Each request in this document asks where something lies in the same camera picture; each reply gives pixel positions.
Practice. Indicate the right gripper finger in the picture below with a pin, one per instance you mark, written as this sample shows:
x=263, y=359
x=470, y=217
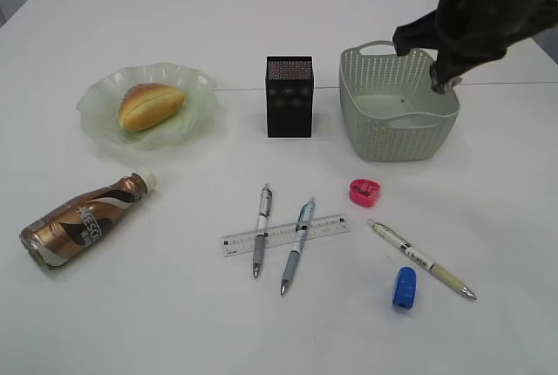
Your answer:
x=454, y=62
x=420, y=34

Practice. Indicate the black covered right gripper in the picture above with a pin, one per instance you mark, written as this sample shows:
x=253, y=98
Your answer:
x=485, y=28

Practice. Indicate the paper with blue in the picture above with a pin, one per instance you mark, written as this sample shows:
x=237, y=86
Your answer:
x=438, y=85

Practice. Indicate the yellow bread loaf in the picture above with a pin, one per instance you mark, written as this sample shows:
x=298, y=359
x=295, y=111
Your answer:
x=146, y=105

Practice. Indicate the brown coffee drink bottle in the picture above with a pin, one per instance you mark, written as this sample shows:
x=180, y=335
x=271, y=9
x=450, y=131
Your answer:
x=70, y=229

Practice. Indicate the pale green plastic basket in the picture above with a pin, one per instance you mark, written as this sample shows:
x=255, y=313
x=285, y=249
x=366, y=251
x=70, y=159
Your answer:
x=390, y=111

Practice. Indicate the black mesh pen holder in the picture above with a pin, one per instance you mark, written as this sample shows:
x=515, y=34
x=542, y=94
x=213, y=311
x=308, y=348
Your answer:
x=289, y=85

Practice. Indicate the pink pencil sharpener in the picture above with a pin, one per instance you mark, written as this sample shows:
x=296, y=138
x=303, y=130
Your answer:
x=364, y=193

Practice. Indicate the grey grip pen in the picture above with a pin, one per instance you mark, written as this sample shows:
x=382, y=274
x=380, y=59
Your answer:
x=261, y=230

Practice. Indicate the blue pencil sharpener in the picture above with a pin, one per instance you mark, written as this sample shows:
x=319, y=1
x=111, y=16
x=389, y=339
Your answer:
x=404, y=288

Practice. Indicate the blue grey pen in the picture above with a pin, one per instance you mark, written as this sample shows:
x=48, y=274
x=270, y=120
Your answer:
x=301, y=231

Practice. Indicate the pale green glass plate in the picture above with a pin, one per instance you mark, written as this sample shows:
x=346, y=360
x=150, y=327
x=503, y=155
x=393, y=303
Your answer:
x=99, y=106

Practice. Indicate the clear plastic ruler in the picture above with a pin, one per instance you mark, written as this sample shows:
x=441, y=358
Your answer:
x=244, y=242

